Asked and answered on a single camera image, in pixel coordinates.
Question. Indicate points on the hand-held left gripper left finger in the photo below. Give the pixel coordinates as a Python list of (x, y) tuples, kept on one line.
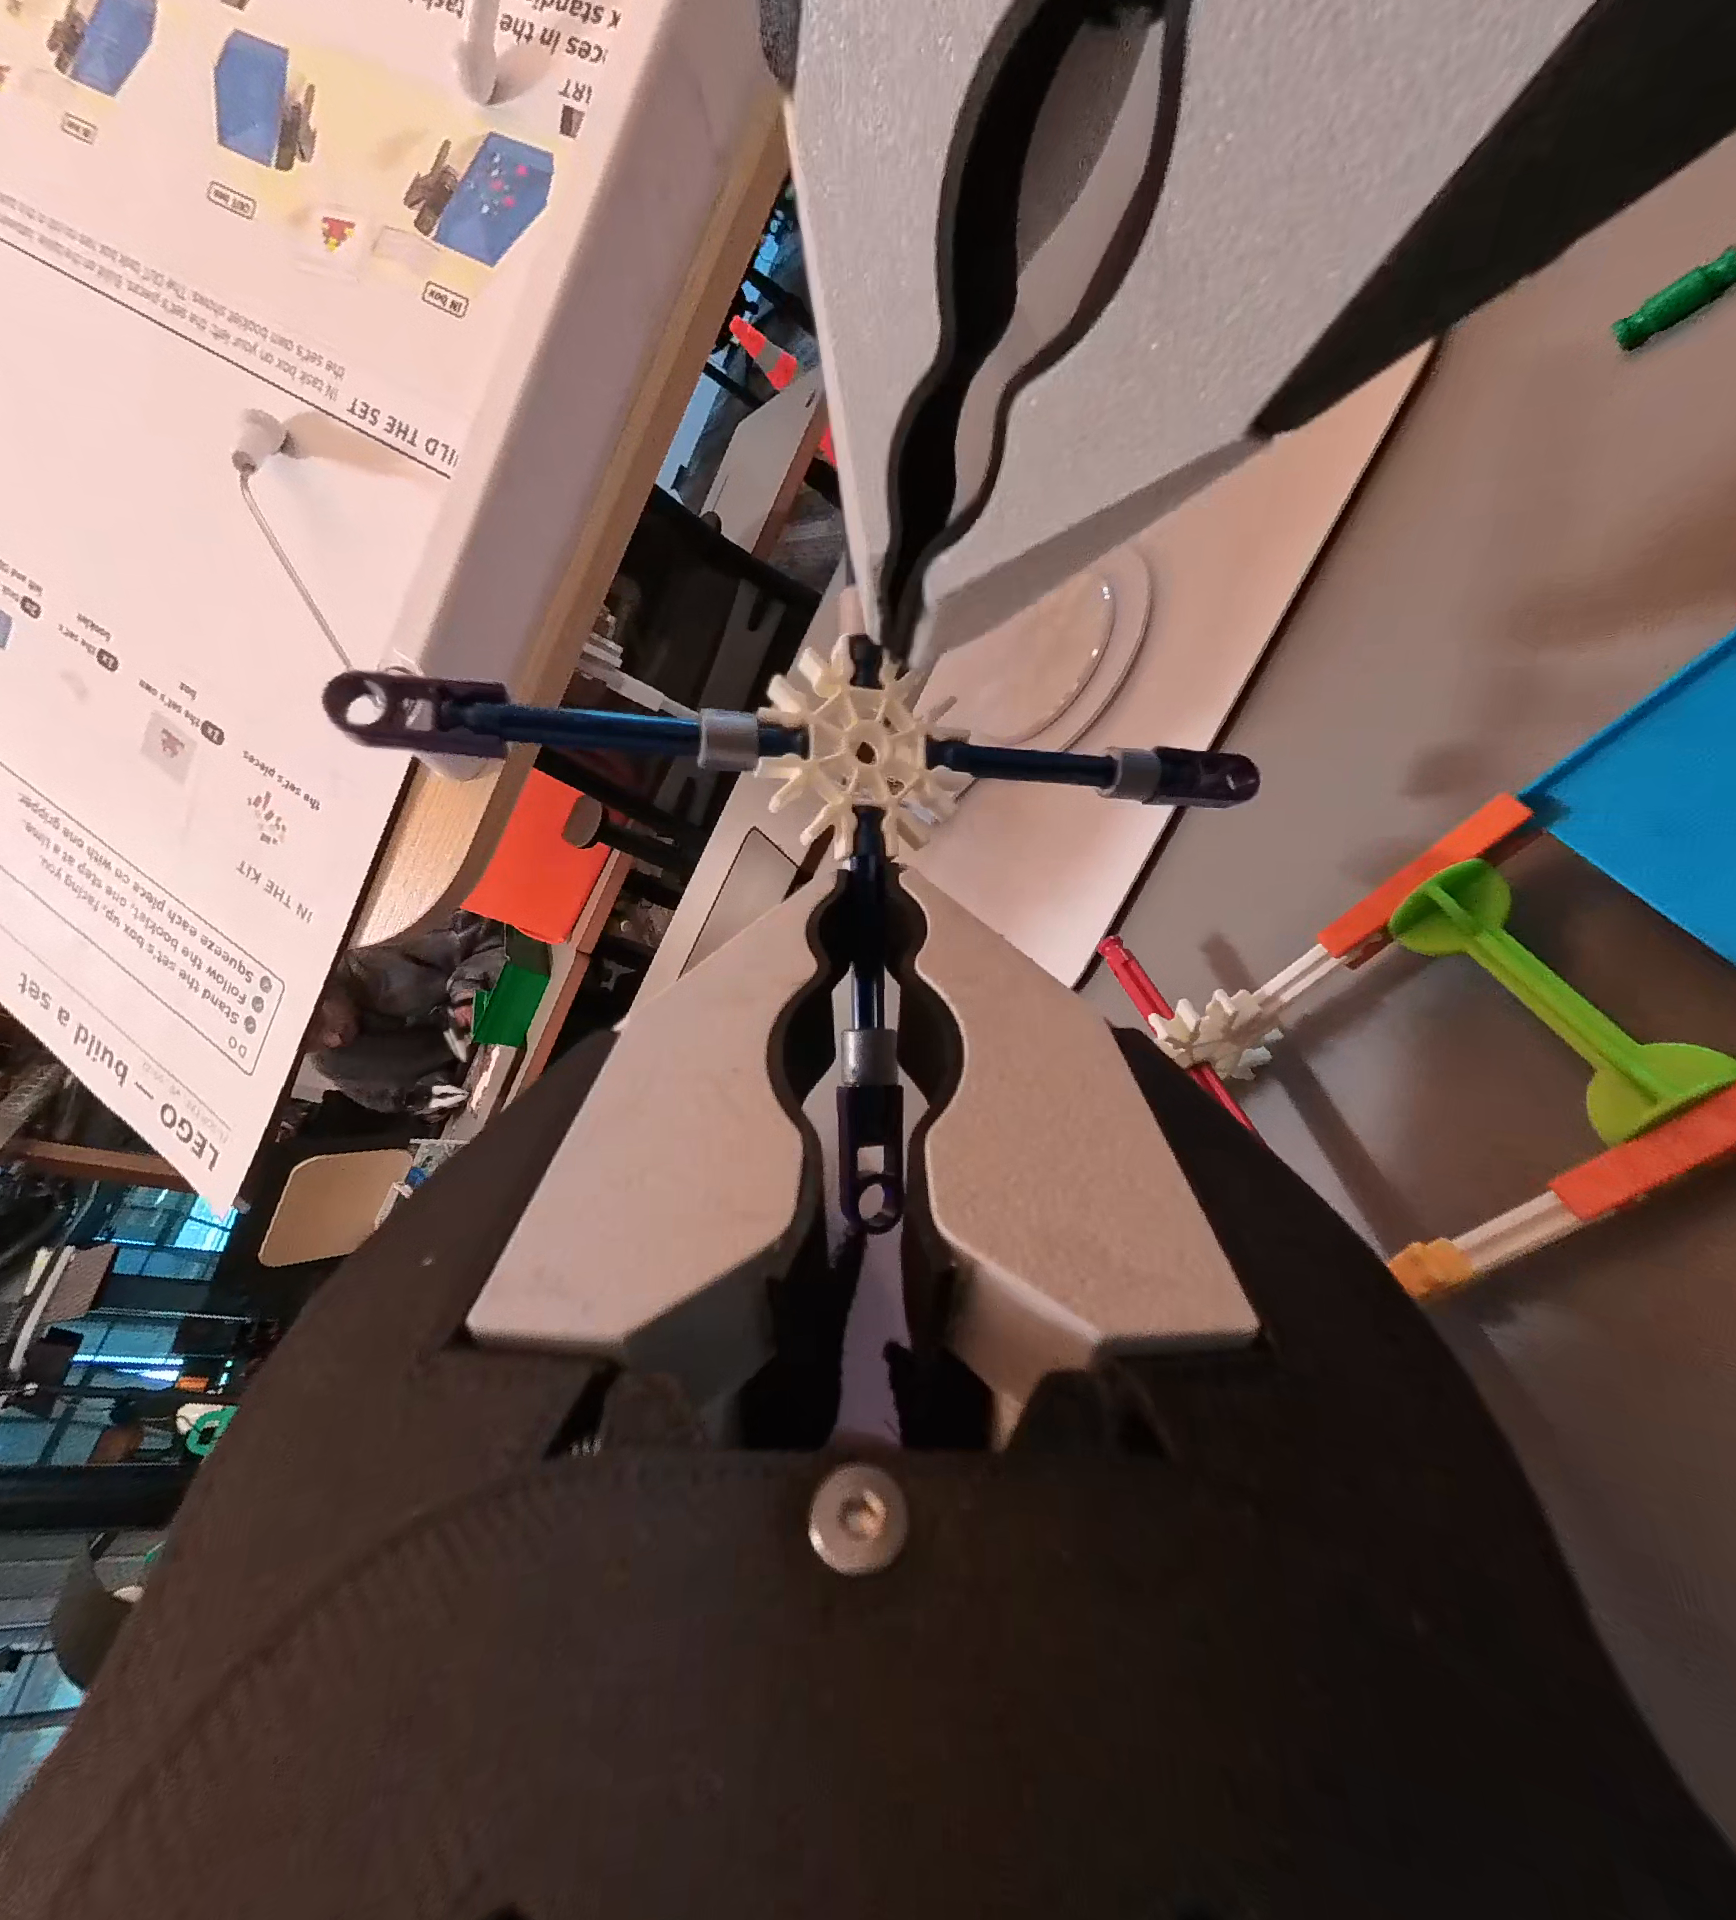
[(629, 1201)]

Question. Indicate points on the grey side table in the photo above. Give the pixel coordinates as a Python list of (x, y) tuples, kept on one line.
[(762, 450)]

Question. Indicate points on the orange traffic cone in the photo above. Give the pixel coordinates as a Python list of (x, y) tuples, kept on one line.
[(762, 352)]

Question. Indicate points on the blue plastic rod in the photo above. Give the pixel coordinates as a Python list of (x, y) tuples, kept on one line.
[(598, 729), (1033, 763), (868, 960)]

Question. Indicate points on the colourful toy car frame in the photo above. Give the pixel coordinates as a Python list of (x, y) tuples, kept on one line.
[(1679, 780)]

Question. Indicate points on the short green rod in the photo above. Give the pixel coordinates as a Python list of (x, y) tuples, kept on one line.
[(1679, 300)]

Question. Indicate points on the small white snowflake connector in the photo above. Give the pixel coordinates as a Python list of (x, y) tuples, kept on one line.
[(822, 721)]

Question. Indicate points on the green storage box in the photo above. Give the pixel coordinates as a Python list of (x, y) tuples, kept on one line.
[(509, 1005)]

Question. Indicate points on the black metal pole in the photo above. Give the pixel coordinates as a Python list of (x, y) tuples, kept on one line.
[(42, 1501)]

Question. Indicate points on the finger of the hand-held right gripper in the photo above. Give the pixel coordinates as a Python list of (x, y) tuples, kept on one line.
[(1258, 224), (868, 224)]

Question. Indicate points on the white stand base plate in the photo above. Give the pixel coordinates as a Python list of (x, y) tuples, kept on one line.
[(1228, 631)]

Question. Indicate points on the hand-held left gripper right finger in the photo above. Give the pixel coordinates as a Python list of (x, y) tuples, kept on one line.
[(1092, 1201)]

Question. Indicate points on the white printed instruction sheet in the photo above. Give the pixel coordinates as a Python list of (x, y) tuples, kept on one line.
[(132, 524)]

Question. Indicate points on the orange panel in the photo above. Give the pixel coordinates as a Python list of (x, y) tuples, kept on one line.
[(538, 871)]

